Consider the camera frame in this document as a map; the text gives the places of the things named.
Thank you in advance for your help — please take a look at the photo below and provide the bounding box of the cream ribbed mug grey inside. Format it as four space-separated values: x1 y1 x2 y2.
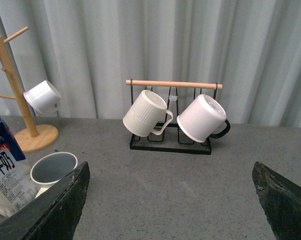
30 152 78 198

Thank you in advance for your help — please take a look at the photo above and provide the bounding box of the cream ribbed mug on rack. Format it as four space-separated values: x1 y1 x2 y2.
122 89 174 137

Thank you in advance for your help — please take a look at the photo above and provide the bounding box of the white mug black handle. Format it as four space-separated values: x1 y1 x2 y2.
176 94 231 143

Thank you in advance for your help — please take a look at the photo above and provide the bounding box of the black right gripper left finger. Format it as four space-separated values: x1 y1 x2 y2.
0 161 90 240

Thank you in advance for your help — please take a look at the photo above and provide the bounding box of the blue white milk carton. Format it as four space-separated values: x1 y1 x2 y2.
0 117 38 218

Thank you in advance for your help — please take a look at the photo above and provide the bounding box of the white mug on tree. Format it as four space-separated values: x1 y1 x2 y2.
23 80 62 114

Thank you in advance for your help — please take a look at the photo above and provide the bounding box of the black wire mug rack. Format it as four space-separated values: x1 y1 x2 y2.
126 79 223 155

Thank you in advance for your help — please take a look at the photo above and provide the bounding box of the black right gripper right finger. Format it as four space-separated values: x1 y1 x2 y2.
252 161 301 240

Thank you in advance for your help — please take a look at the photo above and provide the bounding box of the wooden mug tree stand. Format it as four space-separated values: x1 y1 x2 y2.
0 26 59 153

